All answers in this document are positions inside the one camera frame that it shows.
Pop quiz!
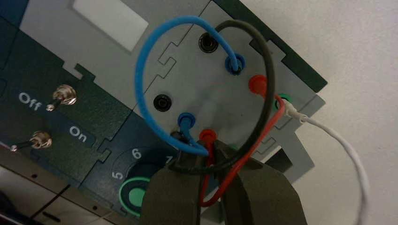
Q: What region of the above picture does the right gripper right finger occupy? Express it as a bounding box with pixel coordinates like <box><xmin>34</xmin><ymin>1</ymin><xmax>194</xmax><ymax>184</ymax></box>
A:
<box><xmin>214</xmin><ymin>140</ymin><xmax>308</xmax><ymax>225</ymax></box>

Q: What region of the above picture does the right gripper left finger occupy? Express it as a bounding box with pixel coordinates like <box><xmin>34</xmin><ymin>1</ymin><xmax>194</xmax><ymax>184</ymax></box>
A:
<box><xmin>140</xmin><ymin>146</ymin><xmax>207</xmax><ymax>225</ymax></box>

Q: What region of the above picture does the red jumper wire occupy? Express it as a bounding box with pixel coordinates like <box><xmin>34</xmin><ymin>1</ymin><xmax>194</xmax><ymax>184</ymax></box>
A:
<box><xmin>199</xmin><ymin>74</ymin><xmax>286</xmax><ymax>208</ymax></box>

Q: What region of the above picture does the green rotary pointer knob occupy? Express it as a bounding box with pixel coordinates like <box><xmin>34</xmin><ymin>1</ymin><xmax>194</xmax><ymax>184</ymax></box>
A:
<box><xmin>118</xmin><ymin>163</ymin><xmax>175</xmax><ymax>218</ymax></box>

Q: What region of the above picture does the grey and dark modular task box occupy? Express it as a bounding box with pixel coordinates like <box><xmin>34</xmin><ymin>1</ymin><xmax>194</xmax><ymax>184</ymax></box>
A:
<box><xmin>0</xmin><ymin>0</ymin><xmax>328</xmax><ymax>225</ymax></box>

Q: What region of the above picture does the white jumper wire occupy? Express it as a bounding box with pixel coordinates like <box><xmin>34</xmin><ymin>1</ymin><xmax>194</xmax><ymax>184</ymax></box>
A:
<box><xmin>281</xmin><ymin>99</ymin><xmax>371</xmax><ymax>225</ymax></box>

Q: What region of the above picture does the blue jumper wire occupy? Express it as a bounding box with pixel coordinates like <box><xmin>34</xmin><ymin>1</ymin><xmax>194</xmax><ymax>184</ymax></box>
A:
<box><xmin>134</xmin><ymin>15</ymin><xmax>246</xmax><ymax>156</ymax></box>

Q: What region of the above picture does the black jumper wire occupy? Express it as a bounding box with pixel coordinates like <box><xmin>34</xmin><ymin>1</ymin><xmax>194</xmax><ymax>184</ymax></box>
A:
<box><xmin>169</xmin><ymin>19</ymin><xmax>276</xmax><ymax>174</ymax></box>

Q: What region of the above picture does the metal toggle switch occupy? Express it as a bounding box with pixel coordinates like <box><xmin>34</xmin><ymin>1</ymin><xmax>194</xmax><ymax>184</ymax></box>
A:
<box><xmin>10</xmin><ymin>131</ymin><xmax>53</xmax><ymax>153</ymax></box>
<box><xmin>46</xmin><ymin>83</ymin><xmax>78</xmax><ymax>113</ymax></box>

